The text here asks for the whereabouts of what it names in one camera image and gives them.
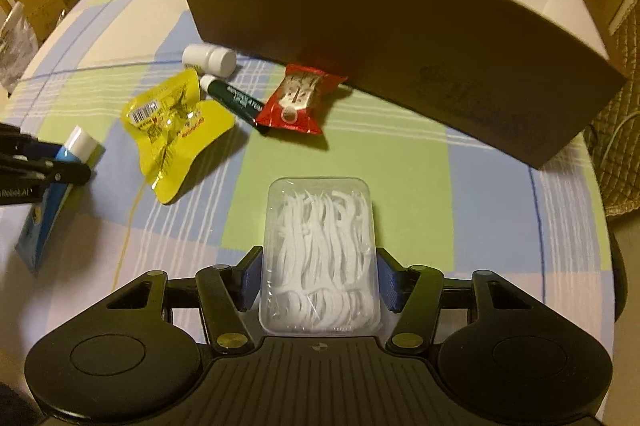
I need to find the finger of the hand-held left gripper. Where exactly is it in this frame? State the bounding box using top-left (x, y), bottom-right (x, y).
top-left (0, 122), bottom-right (63, 162)
top-left (0, 158), bottom-right (93, 187)

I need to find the white charger cable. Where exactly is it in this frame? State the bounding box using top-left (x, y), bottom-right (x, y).
top-left (600, 106), bottom-right (640, 167)

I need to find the yellow sachet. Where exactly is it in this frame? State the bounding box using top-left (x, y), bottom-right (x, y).
top-left (149, 98), bottom-right (236, 205)
top-left (122, 68), bottom-right (202, 142)

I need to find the clear plastic bag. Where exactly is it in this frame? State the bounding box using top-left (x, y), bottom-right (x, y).
top-left (0, 6), bottom-right (41, 92)

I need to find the dark green tube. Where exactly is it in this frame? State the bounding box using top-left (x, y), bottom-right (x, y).
top-left (200, 74), bottom-right (268, 132)

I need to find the plain cardboard box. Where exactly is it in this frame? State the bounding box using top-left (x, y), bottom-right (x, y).
top-left (15, 0), bottom-right (66, 42)

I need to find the clear floss pick box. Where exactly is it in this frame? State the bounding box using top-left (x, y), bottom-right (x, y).
top-left (259, 177), bottom-right (382, 336)

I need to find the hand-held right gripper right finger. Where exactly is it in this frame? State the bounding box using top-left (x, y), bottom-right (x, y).
top-left (376, 247), bottom-right (538, 352)

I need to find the red snack packet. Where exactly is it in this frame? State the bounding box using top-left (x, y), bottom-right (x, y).
top-left (255, 63), bottom-right (348, 137)

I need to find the quilted chair cover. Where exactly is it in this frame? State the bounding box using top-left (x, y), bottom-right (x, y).
top-left (585, 6), bottom-right (640, 219)

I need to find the blue toothpaste tube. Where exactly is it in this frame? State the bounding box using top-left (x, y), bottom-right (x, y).
top-left (15, 126), bottom-right (106, 274)

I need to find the checked tablecloth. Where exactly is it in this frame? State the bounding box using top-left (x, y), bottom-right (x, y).
top-left (0, 0), bottom-right (616, 357)

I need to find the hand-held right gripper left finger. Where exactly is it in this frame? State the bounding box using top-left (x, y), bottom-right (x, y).
top-left (102, 246), bottom-right (265, 354)

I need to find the small white bottle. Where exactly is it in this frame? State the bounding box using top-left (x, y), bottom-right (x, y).
top-left (182, 44), bottom-right (237, 76)

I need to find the brown cardboard box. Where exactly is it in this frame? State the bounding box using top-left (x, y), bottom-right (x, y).
top-left (169, 0), bottom-right (628, 171)

